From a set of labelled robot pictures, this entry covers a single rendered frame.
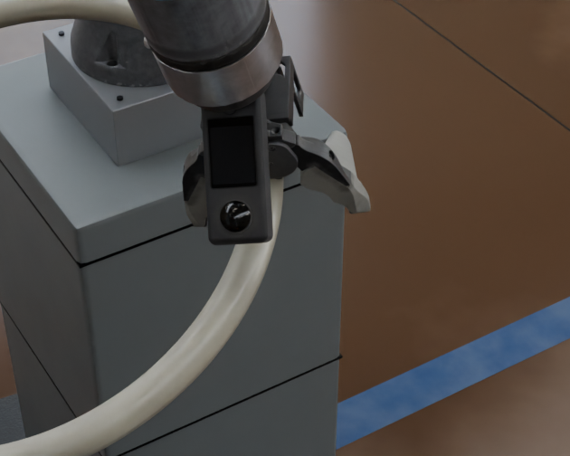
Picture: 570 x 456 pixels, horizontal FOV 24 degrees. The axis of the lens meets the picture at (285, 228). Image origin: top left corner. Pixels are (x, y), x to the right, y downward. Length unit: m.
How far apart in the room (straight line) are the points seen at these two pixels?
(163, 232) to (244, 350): 0.29
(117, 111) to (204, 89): 0.73
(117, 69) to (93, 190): 0.16
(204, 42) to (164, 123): 0.81
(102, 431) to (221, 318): 0.12
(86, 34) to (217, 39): 0.83
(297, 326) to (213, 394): 0.16
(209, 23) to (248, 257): 0.22
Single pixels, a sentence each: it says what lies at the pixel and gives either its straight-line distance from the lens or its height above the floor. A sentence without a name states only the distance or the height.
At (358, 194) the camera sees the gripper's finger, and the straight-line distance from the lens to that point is 1.08.
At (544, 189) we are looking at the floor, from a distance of 3.10.
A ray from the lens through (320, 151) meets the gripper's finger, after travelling 1.03.
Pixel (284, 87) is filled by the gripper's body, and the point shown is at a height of 1.29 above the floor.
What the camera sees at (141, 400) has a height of 1.14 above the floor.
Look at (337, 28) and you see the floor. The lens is 3.64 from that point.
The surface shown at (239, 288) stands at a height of 1.18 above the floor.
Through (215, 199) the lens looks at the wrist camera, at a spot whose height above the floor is 1.25.
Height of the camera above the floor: 1.86
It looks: 39 degrees down
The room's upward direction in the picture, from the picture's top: straight up
